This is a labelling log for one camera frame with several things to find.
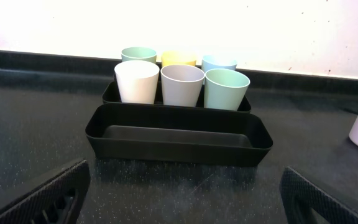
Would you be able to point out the blue cup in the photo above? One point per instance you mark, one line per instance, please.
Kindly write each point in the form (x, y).
(217, 63)

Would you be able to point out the green cup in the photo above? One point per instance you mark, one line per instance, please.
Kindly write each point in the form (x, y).
(138, 54)
(225, 91)

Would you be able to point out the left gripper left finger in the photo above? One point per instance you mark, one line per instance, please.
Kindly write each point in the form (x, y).
(54, 189)

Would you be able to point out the yellow cup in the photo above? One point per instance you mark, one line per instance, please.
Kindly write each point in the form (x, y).
(179, 58)

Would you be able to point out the black tray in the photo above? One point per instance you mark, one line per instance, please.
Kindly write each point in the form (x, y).
(179, 152)
(109, 95)

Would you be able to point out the white cup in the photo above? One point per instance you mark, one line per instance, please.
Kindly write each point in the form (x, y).
(137, 84)

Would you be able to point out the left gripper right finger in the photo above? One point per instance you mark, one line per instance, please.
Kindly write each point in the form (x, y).
(309, 199)

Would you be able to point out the grey cup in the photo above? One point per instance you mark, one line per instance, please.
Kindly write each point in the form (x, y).
(182, 88)

